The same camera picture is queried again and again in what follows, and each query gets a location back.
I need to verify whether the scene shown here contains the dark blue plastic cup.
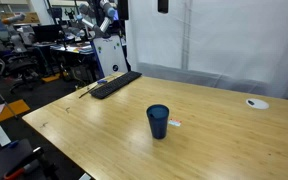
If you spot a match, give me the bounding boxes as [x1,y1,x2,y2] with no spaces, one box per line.
[146,104,170,140]

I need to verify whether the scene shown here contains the grey blue-jointed robot arm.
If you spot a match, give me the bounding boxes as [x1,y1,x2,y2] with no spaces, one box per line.
[73,0,118,39]

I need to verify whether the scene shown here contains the black computer keyboard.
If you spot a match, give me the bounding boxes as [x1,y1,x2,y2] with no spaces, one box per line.
[90,70,143,100]

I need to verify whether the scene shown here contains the cluttered blue desk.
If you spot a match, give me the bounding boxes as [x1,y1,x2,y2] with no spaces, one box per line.
[49,41,95,56]

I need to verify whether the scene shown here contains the black hanging panel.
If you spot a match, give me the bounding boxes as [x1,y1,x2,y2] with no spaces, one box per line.
[117,0,130,21]

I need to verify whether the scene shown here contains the small black hanging box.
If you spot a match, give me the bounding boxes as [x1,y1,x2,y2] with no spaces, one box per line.
[157,0,170,14]

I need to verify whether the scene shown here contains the yellow floor block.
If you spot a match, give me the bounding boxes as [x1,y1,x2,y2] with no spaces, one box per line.
[41,73,62,84]

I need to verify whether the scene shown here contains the white fabric curtain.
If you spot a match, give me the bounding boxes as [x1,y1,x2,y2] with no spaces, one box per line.
[125,0,288,100]

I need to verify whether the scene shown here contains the black computer monitor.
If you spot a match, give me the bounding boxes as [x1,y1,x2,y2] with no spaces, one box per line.
[32,24,63,44]

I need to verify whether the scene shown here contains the black office chair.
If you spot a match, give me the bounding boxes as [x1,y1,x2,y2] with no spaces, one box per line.
[3,53,42,93]

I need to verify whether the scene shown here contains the orange floor mat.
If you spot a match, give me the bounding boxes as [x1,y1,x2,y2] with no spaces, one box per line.
[0,98,31,129]

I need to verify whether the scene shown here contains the silver tripod leg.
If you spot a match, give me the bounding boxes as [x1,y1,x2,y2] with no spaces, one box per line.
[0,72,19,120]

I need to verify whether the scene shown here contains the dark grey flat panel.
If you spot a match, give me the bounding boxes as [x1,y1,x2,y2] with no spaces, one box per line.
[0,138,35,180]

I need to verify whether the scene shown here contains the white robot pedestal with stickers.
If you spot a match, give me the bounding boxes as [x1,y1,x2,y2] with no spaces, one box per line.
[92,34,129,78]

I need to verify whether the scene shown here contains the white round cable grommet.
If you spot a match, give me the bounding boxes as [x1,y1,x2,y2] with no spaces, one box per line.
[245,98,270,110]

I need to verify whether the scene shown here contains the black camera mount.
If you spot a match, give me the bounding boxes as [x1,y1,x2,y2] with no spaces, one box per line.
[32,146,60,180]

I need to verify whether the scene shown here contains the red-handled tool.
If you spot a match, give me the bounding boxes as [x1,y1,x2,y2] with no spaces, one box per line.
[3,159,42,180]

